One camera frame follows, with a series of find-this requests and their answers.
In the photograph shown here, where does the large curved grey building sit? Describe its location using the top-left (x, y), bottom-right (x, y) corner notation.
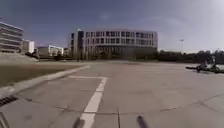
top-left (68, 29), bottom-right (159, 61)

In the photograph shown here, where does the white painted line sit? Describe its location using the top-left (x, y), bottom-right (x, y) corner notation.
top-left (67, 75), bottom-right (109, 128)

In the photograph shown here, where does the grey concrete pavement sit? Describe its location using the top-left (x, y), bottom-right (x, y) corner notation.
top-left (0, 60), bottom-right (224, 128)

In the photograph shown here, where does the low white building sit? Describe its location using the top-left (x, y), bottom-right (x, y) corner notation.
top-left (37, 44), bottom-right (65, 58)

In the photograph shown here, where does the robot's own part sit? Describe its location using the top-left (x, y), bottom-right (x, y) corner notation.
top-left (73, 117), bottom-right (86, 128)

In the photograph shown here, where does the lamp pole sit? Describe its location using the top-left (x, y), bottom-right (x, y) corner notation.
top-left (179, 38), bottom-right (185, 53)

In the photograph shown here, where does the pale concrete kerb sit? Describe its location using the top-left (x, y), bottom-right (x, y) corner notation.
top-left (0, 64), bottom-right (91, 98)

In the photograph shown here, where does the row of dark trees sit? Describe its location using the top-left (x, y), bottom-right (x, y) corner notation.
top-left (157, 49), bottom-right (224, 64)

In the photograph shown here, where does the small white building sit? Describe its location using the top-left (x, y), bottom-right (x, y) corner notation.
top-left (22, 39), bottom-right (36, 55)

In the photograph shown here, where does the dry grass patch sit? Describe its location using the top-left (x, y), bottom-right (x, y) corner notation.
top-left (0, 62), bottom-right (84, 88)

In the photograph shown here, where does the striped grey building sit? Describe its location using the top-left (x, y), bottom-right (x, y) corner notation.
top-left (0, 21), bottom-right (25, 54)

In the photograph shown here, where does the dark drain grate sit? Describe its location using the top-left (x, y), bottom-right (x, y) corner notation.
top-left (0, 95), bottom-right (19, 108)

